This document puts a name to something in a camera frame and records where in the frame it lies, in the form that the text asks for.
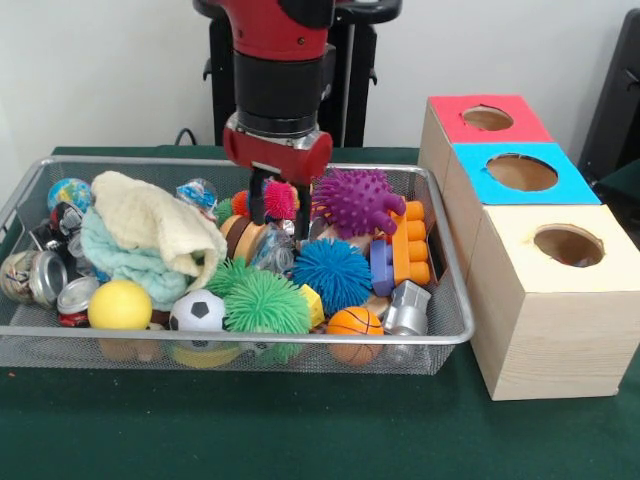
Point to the shallow mesh bin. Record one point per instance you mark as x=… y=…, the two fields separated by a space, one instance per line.
x=425 y=355

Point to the wooden box with three holes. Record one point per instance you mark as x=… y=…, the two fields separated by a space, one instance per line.
x=550 y=340

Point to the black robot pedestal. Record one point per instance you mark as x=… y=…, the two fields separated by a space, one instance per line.
x=360 y=75

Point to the small soccer ball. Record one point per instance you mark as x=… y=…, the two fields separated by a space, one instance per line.
x=197 y=312

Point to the mint waffle cloth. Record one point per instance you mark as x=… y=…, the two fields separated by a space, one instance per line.
x=130 y=270

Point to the pink blue spiky toy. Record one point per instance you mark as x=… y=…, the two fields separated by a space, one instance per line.
x=280 y=197

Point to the purple spiky toy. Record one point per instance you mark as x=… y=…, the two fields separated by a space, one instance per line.
x=355 y=200

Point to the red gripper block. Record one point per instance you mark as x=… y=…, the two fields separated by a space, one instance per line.
x=280 y=155

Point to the black upright panel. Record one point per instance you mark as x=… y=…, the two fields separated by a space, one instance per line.
x=610 y=100

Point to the silver toy vehicle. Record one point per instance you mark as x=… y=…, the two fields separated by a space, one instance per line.
x=407 y=310

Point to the plain yellow ball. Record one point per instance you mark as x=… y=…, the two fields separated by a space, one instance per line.
x=120 y=305

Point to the blue spiky ball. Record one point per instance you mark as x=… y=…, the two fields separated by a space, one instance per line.
x=332 y=275

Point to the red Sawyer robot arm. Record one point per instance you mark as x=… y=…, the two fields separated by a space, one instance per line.
x=277 y=75

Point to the green spiky puffer toy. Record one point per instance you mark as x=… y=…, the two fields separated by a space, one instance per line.
x=265 y=305

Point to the small orange basketball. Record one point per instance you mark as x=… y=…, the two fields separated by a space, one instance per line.
x=355 y=320

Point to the orange building block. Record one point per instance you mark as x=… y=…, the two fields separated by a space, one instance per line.
x=412 y=245

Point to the dark green table cloth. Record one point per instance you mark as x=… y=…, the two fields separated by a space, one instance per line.
x=625 y=190
x=250 y=425

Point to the cream waffle cloth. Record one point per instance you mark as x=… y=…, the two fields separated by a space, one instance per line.
x=150 y=220

